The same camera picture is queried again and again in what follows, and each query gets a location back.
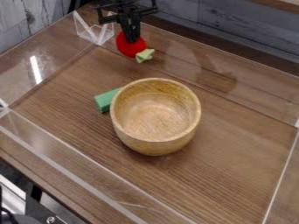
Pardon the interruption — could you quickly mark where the black cable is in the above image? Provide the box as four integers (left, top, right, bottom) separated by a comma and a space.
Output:
0, 186, 19, 224

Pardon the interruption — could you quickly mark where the clear acrylic tray wall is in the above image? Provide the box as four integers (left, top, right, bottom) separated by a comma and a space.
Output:
0, 14, 299, 224

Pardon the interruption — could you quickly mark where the black metal table leg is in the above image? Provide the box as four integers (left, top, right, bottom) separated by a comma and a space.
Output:
24, 185, 67, 224

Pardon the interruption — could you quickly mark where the wooden bowl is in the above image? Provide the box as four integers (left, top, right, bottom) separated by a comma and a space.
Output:
110, 78, 202, 156

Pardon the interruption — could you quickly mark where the clear acrylic corner bracket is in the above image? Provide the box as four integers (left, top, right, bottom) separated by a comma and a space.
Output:
72, 11, 115, 46

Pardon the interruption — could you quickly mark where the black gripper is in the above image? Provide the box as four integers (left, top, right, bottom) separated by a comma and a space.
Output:
96, 0, 158, 43

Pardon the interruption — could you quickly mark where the red plush strawberry toy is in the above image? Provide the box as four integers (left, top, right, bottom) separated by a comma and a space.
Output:
116, 32, 155, 63

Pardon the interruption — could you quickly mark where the green foam block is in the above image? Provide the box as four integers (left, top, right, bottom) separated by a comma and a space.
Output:
94, 87, 121, 113

